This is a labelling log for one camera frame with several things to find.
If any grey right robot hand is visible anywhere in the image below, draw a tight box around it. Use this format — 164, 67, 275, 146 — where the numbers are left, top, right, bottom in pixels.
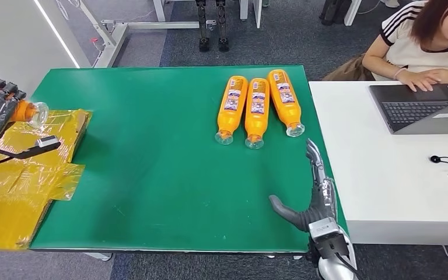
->
268, 139, 339, 233

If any person's right hand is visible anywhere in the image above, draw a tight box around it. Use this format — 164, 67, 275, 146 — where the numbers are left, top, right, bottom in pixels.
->
397, 68, 442, 93

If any orange detergent bottle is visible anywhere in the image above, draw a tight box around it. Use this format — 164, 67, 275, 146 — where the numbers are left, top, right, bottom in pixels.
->
12, 99, 50, 130
214, 75, 249, 146
244, 78, 270, 150
267, 69, 306, 138

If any dark grey laptop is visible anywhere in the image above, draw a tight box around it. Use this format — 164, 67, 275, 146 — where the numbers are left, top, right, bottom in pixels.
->
369, 83, 448, 135

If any person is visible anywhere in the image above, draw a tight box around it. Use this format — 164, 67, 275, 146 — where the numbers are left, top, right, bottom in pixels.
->
362, 0, 448, 93

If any white desk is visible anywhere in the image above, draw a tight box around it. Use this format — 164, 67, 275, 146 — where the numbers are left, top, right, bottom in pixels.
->
309, 80, 448, 246

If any yellow taped cardboard box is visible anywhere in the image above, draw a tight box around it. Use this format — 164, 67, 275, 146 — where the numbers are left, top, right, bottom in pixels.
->
0, 108, 93, 250

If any white table leg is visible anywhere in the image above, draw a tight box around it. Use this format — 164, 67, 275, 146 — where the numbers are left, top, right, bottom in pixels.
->
344, 0, 363, 27
240, 0, 264, 29

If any black robot leg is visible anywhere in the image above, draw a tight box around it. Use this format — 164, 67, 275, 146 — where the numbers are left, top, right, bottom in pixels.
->
195, 0, 211, 53
215, 0, 230, 53

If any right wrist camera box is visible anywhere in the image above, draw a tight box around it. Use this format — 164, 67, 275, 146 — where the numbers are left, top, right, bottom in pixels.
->
308, 217, 351, 260

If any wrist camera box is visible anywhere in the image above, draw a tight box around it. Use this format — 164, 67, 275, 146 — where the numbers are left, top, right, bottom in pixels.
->
308, 217, 351, 260
0, 135, 62, 160

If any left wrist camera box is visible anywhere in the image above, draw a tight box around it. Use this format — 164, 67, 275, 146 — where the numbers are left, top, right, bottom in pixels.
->
0, 135, 62, 160

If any white metal frame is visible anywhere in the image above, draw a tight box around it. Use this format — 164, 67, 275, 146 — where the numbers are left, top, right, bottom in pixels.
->
78, 0, 210, 69

